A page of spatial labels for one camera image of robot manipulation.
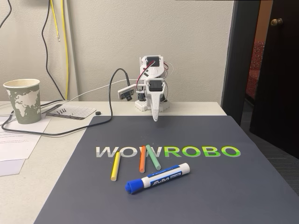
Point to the small black round cap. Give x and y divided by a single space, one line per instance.
98 113

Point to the yellow chalk stick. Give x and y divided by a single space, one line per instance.
115 166

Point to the green chalk stick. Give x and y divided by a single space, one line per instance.
153 157

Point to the blank white paper sheet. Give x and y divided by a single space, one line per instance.
10 166

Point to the orange chalk stick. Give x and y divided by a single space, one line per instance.
142 161

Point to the white printed paper sheet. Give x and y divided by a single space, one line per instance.
16 144

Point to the paper cup world map print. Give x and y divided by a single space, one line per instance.
23 102

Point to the dark grey door frame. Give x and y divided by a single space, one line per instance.
238 58

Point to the blue dry erase marker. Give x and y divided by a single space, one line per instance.
163 177

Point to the white gripper camera box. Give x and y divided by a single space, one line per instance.
126 91

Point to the dark grey WOWROBO mat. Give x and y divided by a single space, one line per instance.
210 186

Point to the dark wooden door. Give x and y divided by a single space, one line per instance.
280 81

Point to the brass door knob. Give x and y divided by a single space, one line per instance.
276 21

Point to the lined notepad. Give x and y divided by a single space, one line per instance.
77 111

